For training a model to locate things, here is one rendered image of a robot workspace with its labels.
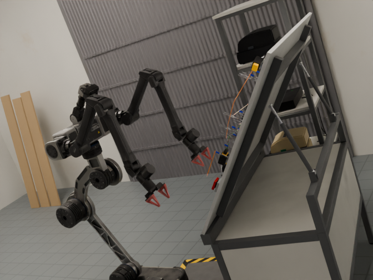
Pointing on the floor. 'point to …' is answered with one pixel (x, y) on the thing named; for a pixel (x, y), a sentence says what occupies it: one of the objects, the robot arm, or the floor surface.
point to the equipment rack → (305, 104)
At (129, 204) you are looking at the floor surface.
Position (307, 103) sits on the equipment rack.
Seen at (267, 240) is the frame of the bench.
